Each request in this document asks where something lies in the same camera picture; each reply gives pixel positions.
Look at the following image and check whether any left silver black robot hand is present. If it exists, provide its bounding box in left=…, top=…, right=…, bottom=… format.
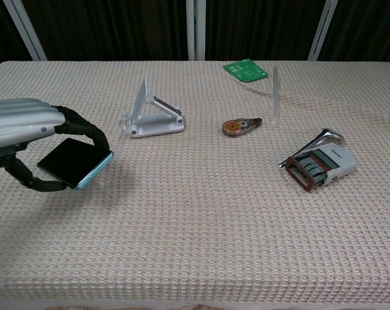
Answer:
left=0, top=98, right=114, bottom=193

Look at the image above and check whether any black smartphone blue edge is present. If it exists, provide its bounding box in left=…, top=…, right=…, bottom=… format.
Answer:
left=36, top=138, right=114, bottom=191

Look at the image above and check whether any white folding phone stand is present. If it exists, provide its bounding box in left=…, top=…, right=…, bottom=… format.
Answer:
left=123, top=77, right=185, bottom=140

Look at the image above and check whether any black pleated curtain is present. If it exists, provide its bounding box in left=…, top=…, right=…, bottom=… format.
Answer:
left=317, top=0, right=390, bottom=63
left=205, top=0, right=327, bottom=62
left=0, top=0, right=33, bottom=74
left=20, top=0, right=189, bottom=62

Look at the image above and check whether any beige waffle tablecloth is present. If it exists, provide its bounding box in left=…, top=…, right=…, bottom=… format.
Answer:
left=0, top=60, right=390, bottom=308

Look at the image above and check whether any brown correction tape dispenser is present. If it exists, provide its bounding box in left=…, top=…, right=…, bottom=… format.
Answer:
left=221, top=117, right=263, bottom=138

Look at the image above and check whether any green circuit board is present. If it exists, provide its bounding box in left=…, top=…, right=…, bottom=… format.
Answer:
left=223, top=58, right=268, bottom=83

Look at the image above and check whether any clear plastic tube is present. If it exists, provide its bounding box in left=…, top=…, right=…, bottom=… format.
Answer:
left=271, top=65, right=280, bottom=125

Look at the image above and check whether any white date stamp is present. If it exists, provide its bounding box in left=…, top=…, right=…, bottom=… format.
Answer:
left=284, top=143, right=359, bottom=194

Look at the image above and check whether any aluminium frame post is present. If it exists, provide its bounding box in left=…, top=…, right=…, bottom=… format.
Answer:
left=2, top=0, right=48, bottom=62
left=185, top=0, right=207, bottom=61
left=307, top=0, right=339, bottom=62

